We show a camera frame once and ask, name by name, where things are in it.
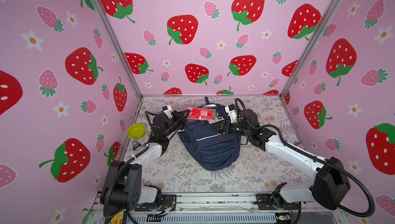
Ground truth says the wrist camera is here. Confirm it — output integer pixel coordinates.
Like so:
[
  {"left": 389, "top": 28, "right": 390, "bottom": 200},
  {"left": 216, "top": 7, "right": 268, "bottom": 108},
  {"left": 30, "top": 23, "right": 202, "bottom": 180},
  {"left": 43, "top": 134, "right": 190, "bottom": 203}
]
[
  {"left": 225, "top": 104, "right": 240, "bottom": 123},
  {"left": 162, "top": 105, "right": 172, "bottom": 119}
]

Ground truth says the red small card pack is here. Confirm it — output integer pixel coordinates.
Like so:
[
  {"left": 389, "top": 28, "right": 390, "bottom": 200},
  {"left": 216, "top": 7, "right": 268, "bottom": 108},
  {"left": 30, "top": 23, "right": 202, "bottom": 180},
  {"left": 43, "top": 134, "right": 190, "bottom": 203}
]
[{"left": 186, "top": 107, "right": 216, "bottom": 121}]

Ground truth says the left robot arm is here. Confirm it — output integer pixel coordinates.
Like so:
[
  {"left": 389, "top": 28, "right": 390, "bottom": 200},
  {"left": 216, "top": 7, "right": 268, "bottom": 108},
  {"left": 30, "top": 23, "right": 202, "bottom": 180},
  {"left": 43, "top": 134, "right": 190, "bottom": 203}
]
[{"left": 100, "top": 110, "right": 190, "bottom": 219}]

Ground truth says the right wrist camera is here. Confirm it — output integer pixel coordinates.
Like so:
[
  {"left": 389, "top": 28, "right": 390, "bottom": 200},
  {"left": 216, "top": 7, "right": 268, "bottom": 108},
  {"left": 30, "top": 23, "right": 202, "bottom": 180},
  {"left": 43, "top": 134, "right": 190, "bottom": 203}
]
[{"left": 225, "top": 104, "right": 240, "bottom": 123}]

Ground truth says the green lid clear jar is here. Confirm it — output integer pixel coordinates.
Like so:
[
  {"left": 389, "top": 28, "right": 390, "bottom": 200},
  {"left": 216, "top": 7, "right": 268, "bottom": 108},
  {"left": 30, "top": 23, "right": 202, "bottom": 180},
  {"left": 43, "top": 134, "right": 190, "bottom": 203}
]
[{"left": 127, "top": 123, "right": 146, "bottom": 139}]

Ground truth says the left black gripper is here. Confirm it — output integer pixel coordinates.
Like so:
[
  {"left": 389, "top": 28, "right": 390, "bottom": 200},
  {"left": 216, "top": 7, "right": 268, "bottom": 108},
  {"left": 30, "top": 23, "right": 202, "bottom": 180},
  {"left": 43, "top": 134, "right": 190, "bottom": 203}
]
[{"left": 163, "top": 110, "right": 188, "bottom": 141}]

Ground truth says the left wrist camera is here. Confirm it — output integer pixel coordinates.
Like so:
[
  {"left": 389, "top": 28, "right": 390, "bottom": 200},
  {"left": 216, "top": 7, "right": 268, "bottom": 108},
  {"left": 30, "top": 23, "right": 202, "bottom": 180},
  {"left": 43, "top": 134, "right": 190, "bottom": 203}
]
[{"left": 162, "top": 105, "right": 172, "bottom": 119}]

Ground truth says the small dark snack packet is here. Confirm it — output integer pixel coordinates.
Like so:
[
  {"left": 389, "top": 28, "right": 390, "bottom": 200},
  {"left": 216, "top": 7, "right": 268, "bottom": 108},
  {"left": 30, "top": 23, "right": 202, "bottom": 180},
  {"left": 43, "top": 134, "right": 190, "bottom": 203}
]
[{"left": 132, "top": 140, "right": 141, "bottom": 151}]

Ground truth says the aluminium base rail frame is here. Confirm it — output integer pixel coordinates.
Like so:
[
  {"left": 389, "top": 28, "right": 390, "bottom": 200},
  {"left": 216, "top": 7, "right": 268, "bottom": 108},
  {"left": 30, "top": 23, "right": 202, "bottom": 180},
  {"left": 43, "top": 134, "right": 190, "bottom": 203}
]
[{"left": 83, "top": 192, "right": 351, "bottom": 224}]

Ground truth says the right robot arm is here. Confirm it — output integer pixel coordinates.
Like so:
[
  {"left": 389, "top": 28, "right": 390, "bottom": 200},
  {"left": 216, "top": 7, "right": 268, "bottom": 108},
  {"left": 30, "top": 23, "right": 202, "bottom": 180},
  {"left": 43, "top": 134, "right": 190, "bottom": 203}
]
[{"left": 213, "top": 98, "right": 375, "bottom": 217}]

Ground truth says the navy blue student backpack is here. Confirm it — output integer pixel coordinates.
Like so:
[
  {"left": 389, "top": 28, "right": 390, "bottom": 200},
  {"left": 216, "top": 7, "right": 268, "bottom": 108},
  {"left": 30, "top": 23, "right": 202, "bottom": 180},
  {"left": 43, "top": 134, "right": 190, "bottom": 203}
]
[{"left": 178, "top": 96, "right": 242, "bottom": 172}]

